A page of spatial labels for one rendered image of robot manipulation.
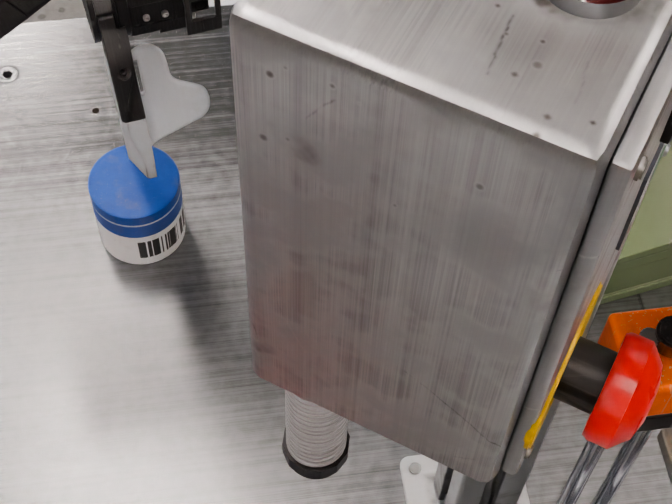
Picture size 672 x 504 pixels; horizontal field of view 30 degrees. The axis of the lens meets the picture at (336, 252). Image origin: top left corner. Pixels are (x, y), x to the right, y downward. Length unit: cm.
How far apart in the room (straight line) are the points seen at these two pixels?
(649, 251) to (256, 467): 33
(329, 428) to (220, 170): 49
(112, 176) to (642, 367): 64
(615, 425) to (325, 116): 15
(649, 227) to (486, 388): 61
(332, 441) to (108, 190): 41
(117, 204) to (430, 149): 68
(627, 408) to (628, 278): 60
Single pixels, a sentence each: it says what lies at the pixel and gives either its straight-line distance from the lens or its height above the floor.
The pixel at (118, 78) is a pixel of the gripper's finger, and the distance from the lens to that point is 79.
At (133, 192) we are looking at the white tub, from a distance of 97.
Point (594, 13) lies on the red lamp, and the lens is 30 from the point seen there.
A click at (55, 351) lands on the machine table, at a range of 99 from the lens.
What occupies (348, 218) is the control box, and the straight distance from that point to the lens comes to 33.
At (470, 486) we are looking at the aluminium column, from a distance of 82.
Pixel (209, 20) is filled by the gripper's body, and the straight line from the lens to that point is 81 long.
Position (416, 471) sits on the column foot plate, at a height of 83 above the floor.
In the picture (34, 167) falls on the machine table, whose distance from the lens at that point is 108.
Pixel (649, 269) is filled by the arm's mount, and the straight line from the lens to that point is 100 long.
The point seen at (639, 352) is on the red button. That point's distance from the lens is 40.
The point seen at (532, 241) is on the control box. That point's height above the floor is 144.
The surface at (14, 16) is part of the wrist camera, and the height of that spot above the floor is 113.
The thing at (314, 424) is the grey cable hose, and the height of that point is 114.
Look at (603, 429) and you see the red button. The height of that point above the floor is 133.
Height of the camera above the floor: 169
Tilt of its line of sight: 58 degrees down
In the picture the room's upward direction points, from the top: 3 degrees clockwise
